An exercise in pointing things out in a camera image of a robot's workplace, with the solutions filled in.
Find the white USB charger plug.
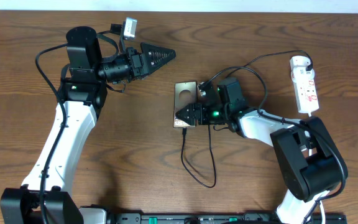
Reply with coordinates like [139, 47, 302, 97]
[290, 55, 313, 71]

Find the bronze Galaxy smartphone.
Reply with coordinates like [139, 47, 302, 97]
[173, 81, 197, 129]

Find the white power strip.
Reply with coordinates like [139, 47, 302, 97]
[291, 67, 319, 115]

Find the white power strip cord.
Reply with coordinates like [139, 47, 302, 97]
[307, 112, 326, 224]

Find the black USB charging cable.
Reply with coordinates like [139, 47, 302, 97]
[180, 50, 314, 189]

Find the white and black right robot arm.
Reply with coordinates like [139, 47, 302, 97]
[175, 77, 348, 223]

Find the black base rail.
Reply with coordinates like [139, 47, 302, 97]
[104, 212, 347, 224]

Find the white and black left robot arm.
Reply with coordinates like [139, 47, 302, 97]
[0, 22, 176, 223]

